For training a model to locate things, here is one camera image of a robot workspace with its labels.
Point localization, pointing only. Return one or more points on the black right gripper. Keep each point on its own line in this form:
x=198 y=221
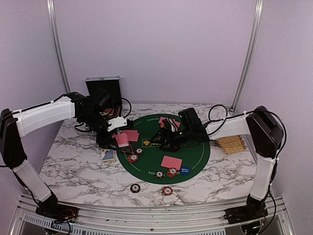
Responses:
x=164 y=131

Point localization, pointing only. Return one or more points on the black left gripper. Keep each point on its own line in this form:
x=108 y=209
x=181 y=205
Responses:
x=103 y=141

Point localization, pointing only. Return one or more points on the red playing card deck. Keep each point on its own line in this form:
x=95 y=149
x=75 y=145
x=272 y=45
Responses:
x=122 y=140

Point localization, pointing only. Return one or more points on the red card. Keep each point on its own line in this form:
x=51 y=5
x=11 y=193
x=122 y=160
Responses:
x=161 y=120
x=171 y=162
x=175 y=123
x=131 y=132
x=133 y=138

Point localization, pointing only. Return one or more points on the black red triangular dealer button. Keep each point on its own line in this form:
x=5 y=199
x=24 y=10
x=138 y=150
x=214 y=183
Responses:
x=128 y=149

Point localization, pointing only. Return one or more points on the blue small blind button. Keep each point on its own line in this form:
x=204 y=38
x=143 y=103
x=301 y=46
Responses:
x=185 y=171

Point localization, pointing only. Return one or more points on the red beige 5 chip stack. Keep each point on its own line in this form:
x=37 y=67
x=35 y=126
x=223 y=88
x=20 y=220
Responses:
x=167 y=191

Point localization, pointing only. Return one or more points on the black orange 100 chip stack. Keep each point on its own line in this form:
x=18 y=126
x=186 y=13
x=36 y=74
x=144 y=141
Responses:
x=135 y=188

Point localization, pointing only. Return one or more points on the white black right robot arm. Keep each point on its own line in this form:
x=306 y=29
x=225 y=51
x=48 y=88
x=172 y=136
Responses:
x=265 y=128

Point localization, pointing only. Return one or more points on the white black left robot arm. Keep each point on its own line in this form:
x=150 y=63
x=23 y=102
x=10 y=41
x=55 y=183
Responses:
x=18 y=124

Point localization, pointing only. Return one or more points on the blue gold card box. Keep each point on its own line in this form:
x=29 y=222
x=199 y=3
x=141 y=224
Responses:
x=107 y=155

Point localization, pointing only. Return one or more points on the round green poker mat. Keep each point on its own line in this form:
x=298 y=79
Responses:
x=193 y=155

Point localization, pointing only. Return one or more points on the aluminium poker chip case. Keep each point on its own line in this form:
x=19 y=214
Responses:
x=112 y=85

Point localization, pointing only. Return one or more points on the woven bamboo tray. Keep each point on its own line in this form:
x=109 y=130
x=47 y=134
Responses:
x=233 y=144

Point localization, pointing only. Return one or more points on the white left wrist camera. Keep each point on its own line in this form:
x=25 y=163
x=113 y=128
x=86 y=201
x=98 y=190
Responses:
x=116 y=122

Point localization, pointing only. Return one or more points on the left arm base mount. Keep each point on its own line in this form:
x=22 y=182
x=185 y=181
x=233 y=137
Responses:
x=60 y=213

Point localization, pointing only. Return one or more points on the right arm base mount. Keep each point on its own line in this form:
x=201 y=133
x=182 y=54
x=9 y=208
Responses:
x=243 y=214

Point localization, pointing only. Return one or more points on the front aluminium rail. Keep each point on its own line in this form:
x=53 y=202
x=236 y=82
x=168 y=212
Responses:
x=197 y=219

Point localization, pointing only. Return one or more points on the left aluminium frame post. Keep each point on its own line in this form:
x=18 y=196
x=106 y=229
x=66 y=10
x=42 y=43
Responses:
x=57 y=44

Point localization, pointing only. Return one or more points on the aluminium frame post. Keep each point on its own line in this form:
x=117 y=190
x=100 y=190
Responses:
x=57 y=44
x=249 y=54

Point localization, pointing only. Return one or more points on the right aluminium frame post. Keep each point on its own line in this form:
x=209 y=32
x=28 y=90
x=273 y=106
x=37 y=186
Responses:
x=249 y=54

